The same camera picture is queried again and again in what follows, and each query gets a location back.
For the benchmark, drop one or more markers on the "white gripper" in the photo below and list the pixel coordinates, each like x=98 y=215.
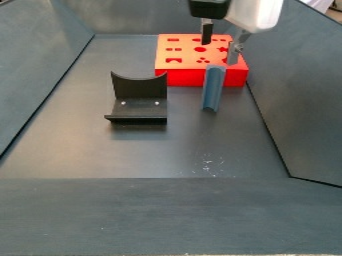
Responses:
x=253 y=15

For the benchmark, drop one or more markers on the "red shape sorting board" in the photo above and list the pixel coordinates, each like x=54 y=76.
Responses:
x=183 y=58

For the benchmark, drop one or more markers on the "black curved holder stand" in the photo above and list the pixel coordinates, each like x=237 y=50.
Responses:
x=140 y=100

